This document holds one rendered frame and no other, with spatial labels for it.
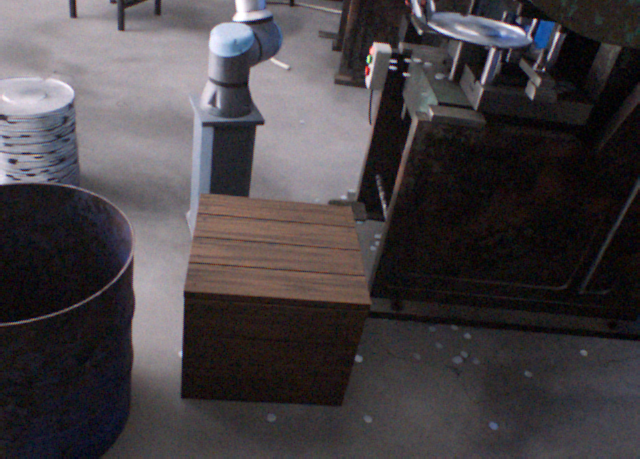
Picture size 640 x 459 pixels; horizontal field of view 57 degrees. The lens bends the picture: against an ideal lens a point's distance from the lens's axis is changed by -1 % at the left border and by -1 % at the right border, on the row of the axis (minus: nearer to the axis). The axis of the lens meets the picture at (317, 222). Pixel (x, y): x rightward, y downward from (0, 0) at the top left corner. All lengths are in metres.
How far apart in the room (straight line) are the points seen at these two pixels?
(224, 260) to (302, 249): 0.19
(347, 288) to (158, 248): 0.80
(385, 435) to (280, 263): 0.50
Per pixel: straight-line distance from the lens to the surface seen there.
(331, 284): 1.33
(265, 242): 1.42
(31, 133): 2.01
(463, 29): 1.70
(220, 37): 1.68
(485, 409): 1.69
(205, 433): 1.47
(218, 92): 1.73
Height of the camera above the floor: 1.21
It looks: 34 degrees down
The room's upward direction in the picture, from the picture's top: 11 degrees clockwise
